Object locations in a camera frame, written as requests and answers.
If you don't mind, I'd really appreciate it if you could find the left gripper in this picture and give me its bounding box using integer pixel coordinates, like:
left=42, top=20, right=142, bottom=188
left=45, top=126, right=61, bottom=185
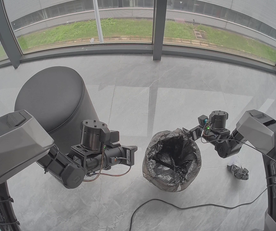
left=103, top=145, right=138, bottom=168

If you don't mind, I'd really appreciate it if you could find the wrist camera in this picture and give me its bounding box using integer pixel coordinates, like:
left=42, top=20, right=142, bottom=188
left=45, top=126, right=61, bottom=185
left=197, top=115, right=210, bottom=126
left=107, top=130, right=121, bottom=147

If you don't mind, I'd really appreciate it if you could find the crumpled black plastic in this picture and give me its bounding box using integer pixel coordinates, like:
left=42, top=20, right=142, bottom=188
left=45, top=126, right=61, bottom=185
left=227, top=164, right=249, bottom=180

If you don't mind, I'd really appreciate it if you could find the black cable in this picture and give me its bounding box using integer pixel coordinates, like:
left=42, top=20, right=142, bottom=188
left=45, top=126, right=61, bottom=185
left=129, top=188, right=268, bottom=231

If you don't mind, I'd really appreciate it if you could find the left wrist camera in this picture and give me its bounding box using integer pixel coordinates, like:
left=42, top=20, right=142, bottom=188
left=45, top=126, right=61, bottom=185
left=107, top=130, right=121, bottom=147

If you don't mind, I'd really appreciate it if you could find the dark grey round chair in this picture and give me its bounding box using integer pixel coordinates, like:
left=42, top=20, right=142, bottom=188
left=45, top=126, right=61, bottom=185
left=14, top=66, right=101, bottom=177

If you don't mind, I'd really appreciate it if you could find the black plastic bag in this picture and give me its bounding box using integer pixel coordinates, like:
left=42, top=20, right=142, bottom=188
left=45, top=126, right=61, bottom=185
left=142, top=128, right=202, bottom=193

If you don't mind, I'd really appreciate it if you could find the window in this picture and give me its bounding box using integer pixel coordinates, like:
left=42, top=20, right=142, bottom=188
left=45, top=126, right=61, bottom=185
left=0, top=0, right=276, bottom=81

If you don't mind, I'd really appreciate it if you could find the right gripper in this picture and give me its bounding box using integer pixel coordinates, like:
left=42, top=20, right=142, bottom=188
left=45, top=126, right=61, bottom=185
left=181, top=125, right=211, bottom=142

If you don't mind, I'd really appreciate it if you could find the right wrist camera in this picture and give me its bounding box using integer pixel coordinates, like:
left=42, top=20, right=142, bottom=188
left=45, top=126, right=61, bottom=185
left=197, top=115, right=210, bottom=126

